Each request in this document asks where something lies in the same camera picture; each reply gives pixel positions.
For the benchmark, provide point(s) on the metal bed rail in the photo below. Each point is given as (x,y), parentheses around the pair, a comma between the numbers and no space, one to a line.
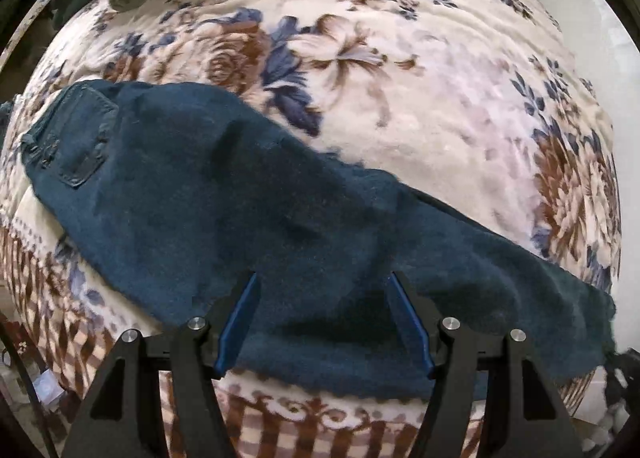
(22,30)

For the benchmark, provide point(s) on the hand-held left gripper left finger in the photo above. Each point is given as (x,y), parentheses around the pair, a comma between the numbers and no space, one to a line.
(240,318)

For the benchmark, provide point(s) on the dark blue denim pants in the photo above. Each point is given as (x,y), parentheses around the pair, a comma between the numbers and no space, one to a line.
(225,213)

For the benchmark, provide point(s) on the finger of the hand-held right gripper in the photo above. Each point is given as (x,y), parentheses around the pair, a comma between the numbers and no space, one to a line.
(619,368)

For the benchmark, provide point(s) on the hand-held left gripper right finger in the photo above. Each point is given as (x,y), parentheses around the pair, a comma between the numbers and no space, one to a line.
(410,323)

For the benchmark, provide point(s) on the floral plush blanket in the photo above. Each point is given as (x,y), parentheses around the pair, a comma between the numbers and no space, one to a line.
(425,112)

